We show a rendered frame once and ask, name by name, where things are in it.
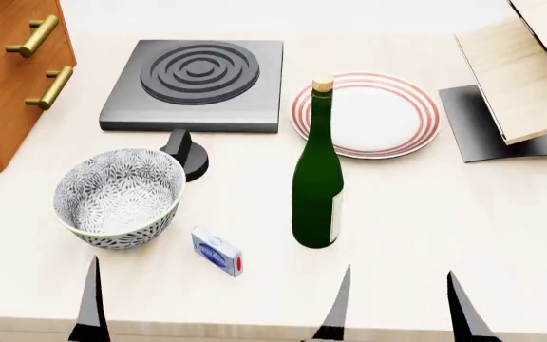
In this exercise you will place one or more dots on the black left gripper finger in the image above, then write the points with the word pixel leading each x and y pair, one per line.
pixel 92 306

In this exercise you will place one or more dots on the grey floral patterned bowl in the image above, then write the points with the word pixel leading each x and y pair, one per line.
pixel 112 192

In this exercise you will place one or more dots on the light wooden tilted rack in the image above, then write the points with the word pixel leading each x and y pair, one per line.
pixel 525 82

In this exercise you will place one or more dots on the green glass wine bottle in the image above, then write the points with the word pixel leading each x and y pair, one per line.
pixel 316 192

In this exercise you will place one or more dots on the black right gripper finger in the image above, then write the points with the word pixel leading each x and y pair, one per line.
pixel 337 313
pixel 465 317

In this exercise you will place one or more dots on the black stove knob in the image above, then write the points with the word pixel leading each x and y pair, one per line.
pixel 189 156

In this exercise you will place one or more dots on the white plate red rings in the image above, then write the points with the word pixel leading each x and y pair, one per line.
pixel 378 117

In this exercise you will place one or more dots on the small white blue box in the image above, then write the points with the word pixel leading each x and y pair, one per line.
pixel 216 253

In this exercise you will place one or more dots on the grey single-burner stove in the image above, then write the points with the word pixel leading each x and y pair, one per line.
pixel 254 103

